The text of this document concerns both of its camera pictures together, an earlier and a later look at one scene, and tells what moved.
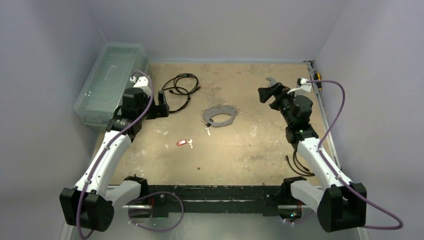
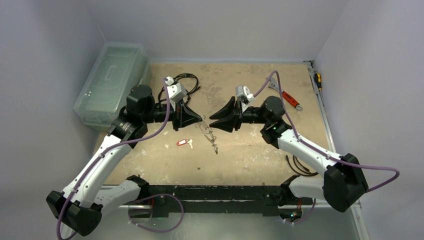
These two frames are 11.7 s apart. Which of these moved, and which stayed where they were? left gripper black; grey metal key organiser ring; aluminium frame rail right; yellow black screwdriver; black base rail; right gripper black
Moved: grey metal key organiser ring; right gripper black; left gripper black
Stayed: aluminium frame rail right; yellow black screwdriver; black base rail
